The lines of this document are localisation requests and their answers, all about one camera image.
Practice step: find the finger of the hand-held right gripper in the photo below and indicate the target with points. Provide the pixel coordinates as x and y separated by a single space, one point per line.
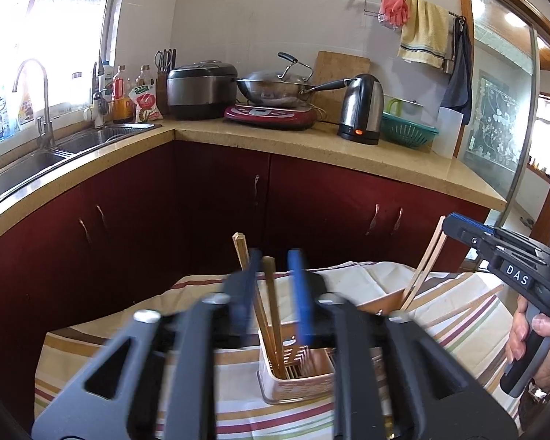
472 233

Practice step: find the wristwatch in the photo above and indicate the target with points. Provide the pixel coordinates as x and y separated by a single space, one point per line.
538 392

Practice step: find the wooden cutting board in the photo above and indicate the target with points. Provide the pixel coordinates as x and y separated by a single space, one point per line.
339 66

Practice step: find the pink rubber gloves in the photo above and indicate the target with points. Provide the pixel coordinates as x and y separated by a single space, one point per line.
394 7

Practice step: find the dark blue apron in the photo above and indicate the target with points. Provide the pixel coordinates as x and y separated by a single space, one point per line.
458 73

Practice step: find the yellow towel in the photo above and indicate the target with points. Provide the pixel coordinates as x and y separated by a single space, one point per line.
424 32

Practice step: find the beige plastic utensil holder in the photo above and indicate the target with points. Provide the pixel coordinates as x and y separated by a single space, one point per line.
298 387

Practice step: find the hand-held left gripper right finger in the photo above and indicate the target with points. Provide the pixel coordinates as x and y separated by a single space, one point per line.
302 302

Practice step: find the steel wok with lid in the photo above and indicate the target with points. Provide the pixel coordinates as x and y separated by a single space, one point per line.
275 89

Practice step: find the glass sliding door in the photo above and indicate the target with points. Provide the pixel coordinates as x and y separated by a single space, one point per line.
499 101

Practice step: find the red kitchen cabinets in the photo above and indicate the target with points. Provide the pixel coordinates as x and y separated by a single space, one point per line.
188 201

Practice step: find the knife block with scissors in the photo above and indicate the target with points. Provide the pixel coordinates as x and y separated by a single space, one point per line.
162 91

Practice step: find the cooking oil bottle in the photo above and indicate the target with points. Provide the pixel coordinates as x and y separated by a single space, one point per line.
121 96

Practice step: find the stainless steel sink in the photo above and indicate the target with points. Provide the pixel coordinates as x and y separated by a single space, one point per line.
18 169

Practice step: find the white plastic container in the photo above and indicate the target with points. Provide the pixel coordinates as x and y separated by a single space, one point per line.
447 133

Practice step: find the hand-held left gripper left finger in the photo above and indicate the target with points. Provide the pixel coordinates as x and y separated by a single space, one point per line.
245 302

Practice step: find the red and white seasoning bag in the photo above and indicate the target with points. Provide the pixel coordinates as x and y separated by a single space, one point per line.
145 105

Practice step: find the tall metal faucet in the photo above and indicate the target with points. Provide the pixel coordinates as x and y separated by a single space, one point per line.
43 101

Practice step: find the striped tablecloth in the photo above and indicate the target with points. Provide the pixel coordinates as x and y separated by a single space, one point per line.
238 398

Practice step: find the short faucet with filter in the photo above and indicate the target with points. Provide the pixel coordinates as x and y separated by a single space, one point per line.
100 101

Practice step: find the dark rice cooker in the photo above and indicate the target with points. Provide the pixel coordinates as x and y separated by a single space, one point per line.
201 91

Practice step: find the red induction cooker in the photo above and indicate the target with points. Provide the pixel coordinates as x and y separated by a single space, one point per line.
270 117

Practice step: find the steel electric kettle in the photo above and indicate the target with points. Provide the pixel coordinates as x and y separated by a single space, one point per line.
360 110

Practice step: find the green plastic colander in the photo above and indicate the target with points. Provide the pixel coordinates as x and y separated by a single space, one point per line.
408 130

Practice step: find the kitchen window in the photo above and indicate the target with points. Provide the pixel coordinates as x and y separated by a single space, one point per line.
50 18

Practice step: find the blue dish soap bottle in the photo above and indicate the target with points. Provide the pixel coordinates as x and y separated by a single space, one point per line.
2 114

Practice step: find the beige stone countertop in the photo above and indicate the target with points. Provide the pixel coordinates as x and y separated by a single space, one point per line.
302 144

